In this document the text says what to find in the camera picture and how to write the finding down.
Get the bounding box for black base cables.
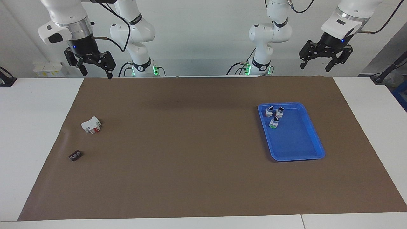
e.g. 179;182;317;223
118;61;134;77
226;48;257;76

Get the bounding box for blue storage box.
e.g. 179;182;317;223
392;83;407;112

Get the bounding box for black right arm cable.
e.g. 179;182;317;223
92;2;131;53

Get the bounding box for black table clamp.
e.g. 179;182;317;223
0;67;17;87

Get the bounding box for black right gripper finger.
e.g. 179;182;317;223
90;51;117;80
64;48;88;77

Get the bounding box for white background boxes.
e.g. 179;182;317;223
33;61;66;77

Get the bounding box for white circuit breaker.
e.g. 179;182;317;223
81;116;101;134

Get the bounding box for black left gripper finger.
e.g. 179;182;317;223
325;45;354;73
299;40;323;70

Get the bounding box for brown table mat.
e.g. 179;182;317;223
17;76;407;221

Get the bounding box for blue plastic tray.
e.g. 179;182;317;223
258;102;326;162

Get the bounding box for black stand pole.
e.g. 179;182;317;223
370;51;407;85

